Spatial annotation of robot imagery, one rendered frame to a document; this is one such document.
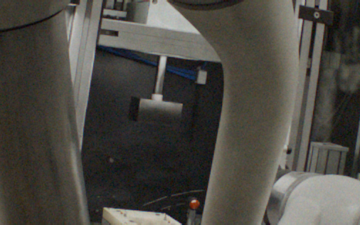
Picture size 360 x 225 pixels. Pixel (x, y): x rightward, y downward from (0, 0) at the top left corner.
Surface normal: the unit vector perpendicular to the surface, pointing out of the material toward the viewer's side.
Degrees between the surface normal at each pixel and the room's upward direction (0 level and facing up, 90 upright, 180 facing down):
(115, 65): 90
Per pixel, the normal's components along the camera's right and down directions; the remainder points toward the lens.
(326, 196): -0.62, -0.71
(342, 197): -0.41, -0.79
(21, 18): 0.35, 0.75
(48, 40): 0.82, 0.18
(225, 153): -0.77, 0.26
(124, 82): 0.33, 0.10
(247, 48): 0.11, 0.90
